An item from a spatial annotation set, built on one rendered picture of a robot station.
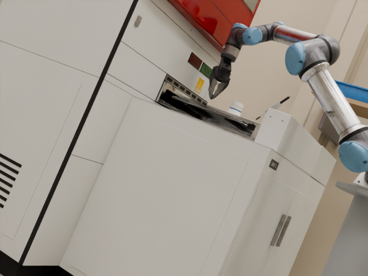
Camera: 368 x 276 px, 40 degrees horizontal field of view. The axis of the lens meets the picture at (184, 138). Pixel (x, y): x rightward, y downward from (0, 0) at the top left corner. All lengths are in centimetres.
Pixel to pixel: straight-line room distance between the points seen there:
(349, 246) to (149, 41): 108
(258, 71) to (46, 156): 295
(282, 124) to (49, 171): 87
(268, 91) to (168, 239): 283
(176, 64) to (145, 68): 22
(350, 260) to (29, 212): 118
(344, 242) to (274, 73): 279
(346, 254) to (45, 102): 126
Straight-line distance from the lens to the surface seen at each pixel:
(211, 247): 180
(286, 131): 184
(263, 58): 465
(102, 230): 202
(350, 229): 196
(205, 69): 247
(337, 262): 196
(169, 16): 213
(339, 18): 431
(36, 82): 211
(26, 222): 200
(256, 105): 452
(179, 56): 226
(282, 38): 224
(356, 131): 182
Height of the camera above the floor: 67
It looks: 2 degrees up
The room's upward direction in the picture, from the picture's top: 23 degrees clockwise
